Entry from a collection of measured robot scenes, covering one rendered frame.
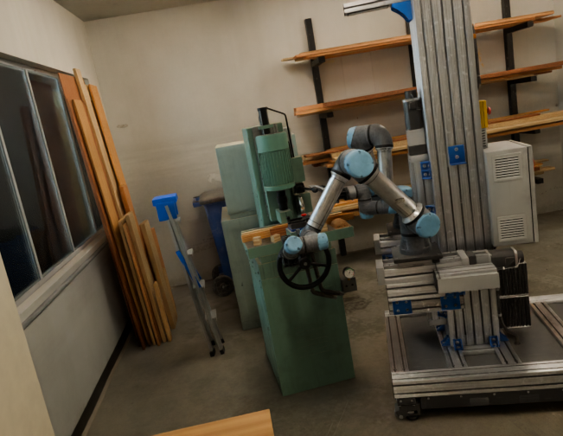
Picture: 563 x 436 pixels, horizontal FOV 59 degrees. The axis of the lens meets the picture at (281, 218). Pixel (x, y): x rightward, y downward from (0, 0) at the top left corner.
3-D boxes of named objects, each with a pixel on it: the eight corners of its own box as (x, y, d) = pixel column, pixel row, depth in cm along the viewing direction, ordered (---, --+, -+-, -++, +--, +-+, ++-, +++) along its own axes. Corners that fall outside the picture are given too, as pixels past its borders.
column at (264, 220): (266, 246, 306) (245, 128, 292) (260, 239, 328) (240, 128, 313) (302, 239, 310) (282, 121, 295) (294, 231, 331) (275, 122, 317)
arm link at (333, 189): (339, 143, 234) (292, 236, 238) (346, 144, 223) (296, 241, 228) (361, 154, 236) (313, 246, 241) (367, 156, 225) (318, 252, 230)
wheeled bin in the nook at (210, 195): (212, 301, 463) (190, 199, 444) (212, 283, 516) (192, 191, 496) (279, 286, 470) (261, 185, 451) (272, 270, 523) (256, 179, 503)
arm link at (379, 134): (396, 121, 268) (401, 213, 271) (377, 125, 274) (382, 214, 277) (388, 119, 259) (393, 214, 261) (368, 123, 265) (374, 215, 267)
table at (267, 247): (251, 264, 261) (248, 253, 259) (244, 250, 290) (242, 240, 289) (361, 240, 270) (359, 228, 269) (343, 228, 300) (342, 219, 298)
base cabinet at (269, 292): (282, 397, 287) (259, 280, 273) (265, 354, 343) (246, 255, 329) (355, 377, 294) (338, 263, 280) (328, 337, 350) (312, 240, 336)
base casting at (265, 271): (259, 280, 273) (257, 265, 271) (246, 255, 329) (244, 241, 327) (338, 262, 280) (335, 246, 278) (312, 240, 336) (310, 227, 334)
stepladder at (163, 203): (205, 360, 352) (150, 201, 327) (205, 345, 376) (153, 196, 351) (227, 353, 353) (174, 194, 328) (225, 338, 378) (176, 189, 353)
